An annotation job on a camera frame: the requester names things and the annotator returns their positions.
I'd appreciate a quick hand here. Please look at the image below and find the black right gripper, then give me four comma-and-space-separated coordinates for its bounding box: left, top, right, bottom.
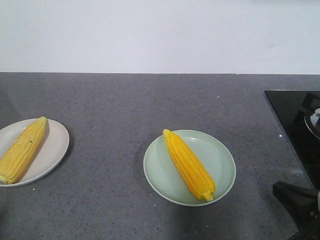
272, 181, 320, 240

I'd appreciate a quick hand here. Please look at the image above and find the bright yellow corn cob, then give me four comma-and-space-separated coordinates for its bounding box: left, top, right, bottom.
162, 129, 216, 202

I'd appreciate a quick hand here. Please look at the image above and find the orange-yellow corn cob back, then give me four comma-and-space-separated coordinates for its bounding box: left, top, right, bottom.
0, 116, 48, 185

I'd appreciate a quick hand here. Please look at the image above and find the gas burner with pan support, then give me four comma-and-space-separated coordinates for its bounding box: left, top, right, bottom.
293, 90, 320, 150

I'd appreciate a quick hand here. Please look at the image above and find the black glass gas hob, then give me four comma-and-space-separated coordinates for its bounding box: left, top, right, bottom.
264, 89, 320, 189

